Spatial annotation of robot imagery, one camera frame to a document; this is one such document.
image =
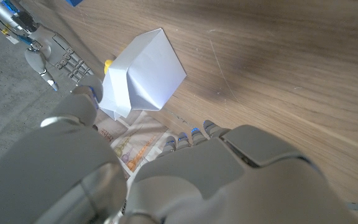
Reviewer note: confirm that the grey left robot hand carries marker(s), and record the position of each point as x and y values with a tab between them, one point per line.
197	186

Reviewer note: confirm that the printed bookshelf backdrop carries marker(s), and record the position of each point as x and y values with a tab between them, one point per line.
135	146

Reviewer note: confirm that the yellow lemon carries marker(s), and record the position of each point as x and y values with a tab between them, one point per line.
107	66

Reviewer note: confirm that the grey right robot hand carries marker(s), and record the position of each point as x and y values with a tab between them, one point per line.
51	43

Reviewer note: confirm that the small blue block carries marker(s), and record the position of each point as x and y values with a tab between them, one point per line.
73	2

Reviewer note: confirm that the white paper milk carton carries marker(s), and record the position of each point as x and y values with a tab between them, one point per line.
148	68

